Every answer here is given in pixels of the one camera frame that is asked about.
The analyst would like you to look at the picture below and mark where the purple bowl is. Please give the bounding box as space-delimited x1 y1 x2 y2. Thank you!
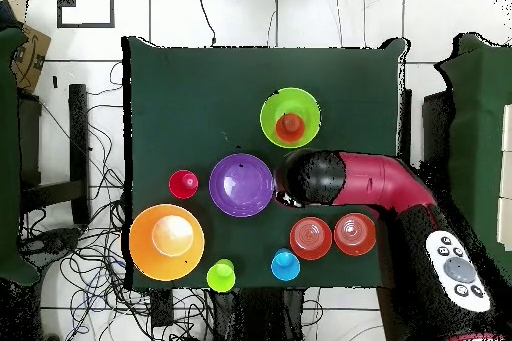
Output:
208 152 276 219

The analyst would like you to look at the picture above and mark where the orange cup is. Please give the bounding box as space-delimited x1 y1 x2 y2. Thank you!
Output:
274 112 306 143

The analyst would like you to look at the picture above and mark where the green bowl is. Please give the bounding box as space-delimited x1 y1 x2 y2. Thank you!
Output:
259 87 322 149

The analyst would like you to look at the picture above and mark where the lime green cup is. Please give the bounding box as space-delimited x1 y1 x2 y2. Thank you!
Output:
206 258 237 293

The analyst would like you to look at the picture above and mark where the orange bowl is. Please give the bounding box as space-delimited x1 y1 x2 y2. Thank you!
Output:
289 216 334 261
333 212 377 257

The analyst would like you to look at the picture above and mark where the blue cup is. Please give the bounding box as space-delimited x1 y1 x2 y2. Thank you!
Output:
270 248 302 282

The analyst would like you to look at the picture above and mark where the red cup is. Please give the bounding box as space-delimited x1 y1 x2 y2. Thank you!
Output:
168 169 200 200

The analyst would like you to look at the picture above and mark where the dark green tablecloth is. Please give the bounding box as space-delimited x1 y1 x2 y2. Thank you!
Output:
121 35 409 291

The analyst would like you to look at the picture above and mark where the large yellow bowl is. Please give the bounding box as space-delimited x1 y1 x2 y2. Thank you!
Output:
128 203 206 282

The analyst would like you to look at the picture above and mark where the black metal stand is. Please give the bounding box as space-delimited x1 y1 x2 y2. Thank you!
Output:
17 83 91 226
397 88 455 190

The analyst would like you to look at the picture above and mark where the green cloth covered table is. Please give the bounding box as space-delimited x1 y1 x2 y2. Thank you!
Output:
435 32 512 278
0 26 41 286

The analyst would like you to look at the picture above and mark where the white box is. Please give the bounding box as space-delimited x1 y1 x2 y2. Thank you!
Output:
496 197 512 252
501 103 512 153

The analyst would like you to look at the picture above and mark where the black chair base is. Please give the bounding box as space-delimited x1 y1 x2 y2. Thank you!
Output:
19 226 83 262

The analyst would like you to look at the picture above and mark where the cardboard box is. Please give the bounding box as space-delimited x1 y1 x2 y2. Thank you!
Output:
9 22 52 95

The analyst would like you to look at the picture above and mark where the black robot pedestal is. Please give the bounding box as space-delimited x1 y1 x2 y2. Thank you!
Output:
211 287 305 341

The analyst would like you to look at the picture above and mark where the tangle of cables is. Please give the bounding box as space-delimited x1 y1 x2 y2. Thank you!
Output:
19 62 213 341

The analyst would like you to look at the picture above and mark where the black floor cable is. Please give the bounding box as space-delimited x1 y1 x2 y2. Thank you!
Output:
194 0 218 47

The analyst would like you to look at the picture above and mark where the black square frame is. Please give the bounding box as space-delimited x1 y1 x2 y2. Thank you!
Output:
56 0 116 29

